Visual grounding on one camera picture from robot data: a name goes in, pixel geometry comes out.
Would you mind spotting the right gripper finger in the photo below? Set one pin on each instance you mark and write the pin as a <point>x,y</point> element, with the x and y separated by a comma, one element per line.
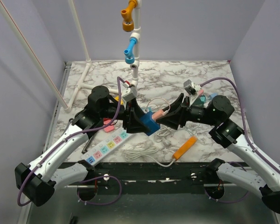
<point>173,106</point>
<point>173,119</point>

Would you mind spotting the silver ratchet wrench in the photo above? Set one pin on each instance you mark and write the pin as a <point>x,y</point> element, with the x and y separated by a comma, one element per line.
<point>70,122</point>

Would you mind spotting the salmon plug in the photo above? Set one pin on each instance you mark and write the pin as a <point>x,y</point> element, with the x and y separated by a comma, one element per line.
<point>158,114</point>

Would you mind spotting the pink plug adapter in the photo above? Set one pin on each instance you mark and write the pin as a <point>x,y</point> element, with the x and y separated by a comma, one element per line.
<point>109,128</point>

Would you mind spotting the teal cube plug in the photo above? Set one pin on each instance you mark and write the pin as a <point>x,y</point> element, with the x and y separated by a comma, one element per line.
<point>200,101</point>

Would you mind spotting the black mounting rail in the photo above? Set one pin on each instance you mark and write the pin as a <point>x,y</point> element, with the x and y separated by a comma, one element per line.
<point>147,178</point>

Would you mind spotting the white PVC pipe frame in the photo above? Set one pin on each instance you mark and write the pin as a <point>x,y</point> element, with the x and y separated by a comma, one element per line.
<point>80,84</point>

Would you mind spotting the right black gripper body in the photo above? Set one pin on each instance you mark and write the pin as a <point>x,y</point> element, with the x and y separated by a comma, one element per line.
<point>193,113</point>

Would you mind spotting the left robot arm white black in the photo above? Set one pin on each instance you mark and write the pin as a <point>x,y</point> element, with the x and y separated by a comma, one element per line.
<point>35,180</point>

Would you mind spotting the white long power strip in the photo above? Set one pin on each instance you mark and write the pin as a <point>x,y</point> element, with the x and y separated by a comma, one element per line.
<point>114,141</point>

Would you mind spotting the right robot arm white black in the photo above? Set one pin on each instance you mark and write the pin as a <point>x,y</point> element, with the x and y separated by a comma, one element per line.
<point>265,183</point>

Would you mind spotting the dark metal T-handle tool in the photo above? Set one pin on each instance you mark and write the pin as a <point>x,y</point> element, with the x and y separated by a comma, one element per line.
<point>87,145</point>

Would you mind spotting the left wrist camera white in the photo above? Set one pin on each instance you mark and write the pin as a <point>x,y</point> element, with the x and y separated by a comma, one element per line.
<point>129,94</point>

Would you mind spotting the blue valve fitting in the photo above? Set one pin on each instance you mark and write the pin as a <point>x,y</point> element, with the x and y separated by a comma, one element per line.
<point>128,52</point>

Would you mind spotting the dark blue cube socket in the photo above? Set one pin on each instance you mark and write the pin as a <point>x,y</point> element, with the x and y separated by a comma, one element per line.
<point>148,121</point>

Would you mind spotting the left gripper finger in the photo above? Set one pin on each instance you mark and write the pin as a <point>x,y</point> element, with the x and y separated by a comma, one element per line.
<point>134,124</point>
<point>137,109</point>

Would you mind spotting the orange valve fitting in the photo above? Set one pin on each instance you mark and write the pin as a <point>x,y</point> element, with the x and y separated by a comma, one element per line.
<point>128,24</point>

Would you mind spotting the red cube socket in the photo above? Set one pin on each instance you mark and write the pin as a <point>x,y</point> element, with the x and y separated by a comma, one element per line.
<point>107,121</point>

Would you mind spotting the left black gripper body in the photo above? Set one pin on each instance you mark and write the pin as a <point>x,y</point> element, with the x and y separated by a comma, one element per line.
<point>129,106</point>

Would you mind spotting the orange power strip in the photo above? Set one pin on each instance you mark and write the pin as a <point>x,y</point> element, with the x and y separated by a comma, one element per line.
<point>184,148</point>

